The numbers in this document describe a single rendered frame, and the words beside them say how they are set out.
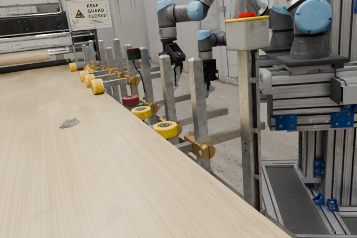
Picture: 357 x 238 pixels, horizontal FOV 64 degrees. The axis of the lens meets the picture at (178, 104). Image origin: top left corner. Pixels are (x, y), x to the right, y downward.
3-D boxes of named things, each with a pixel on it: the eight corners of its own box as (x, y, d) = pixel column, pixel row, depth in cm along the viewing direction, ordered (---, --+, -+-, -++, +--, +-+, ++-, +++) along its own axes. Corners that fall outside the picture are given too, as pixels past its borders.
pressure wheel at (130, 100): (138, 114, 148) (135, 92, 145) (143, 118, 141) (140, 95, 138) (123, 117, 144) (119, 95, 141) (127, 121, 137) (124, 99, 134)
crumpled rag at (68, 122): (71, 119, 113) (70, 114, 112) (84, 121, 109) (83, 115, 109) (52, 127, 106) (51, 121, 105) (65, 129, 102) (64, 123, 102)
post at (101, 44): (112, 99, 235) (102, 40, 223) (113, 100, 232) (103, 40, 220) (108, 100, 234) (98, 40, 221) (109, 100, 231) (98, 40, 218)
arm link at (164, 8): (171, -2, 114) (152, 1, 118) (173, 26, 117) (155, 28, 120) (178, -1, 121) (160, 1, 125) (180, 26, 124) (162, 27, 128)
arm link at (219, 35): (236, 44, 154) (220, 47, 149) (222, 44, 163) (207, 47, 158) (235, 30, 152) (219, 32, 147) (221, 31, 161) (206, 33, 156)
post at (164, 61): (178, 162, 127) (166, 53, 114) (181, 165, 124) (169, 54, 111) (171, 164, 126) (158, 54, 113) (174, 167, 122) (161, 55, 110)
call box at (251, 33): (249, 49, 71) (248, 17, 69) (270, 50, 65) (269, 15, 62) (226, 53, 68) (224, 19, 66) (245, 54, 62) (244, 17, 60)
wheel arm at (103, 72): (149, 67, 222) (149, 62, 221) (151, 67, 219) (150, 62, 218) (83, 77, 202) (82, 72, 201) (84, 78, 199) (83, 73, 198)
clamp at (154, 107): (149, 107, 151) (148, 97, 149) (159, 112, 139) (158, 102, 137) (139, 109, 148) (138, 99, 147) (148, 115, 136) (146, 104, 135)
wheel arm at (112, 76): (161, 69, 200) (161, 64, 199) (163, 70, 197) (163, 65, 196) (88, 82, 180) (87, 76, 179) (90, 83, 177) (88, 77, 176)
